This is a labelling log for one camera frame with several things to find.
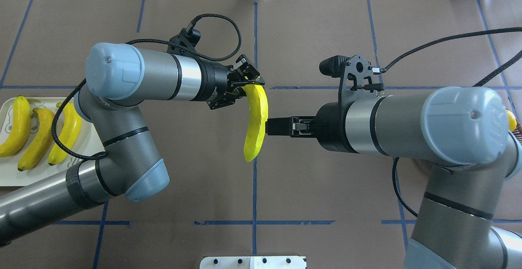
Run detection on yellow orange mango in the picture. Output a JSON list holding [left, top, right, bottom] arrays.
[[506, 108, 518, 133]]

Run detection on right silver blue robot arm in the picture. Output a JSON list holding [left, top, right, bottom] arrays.
[[266, 87, 521, 269]]

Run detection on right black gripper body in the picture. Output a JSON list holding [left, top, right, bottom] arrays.
[[290, 103, 358, 153]]

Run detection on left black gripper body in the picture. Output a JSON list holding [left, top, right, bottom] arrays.
[[200, 54, 261, 109]]

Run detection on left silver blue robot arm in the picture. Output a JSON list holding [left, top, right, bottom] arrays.
[[1, 37, 264, 246]]

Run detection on white metal base plate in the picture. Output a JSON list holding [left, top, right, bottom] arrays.
[[199, 256, 308, 269]]

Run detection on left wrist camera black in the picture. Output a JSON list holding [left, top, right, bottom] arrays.
[[166, 28, 201, 58]]

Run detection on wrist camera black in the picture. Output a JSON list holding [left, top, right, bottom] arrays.
[[166, 28, 201, 58], [319, 55, 385, 99]]

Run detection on yellow banana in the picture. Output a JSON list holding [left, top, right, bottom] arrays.
[[17, 107, 54, 172], [47, 103, 82, 166], [0, 96, 32, 158], [243, 84, 269, 162]]

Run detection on brown wicker basket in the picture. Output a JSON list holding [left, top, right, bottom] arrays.
[[412, 119, 522, 174]]

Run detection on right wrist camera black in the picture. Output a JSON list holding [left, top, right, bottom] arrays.
[[319, 55, 385, 99]]

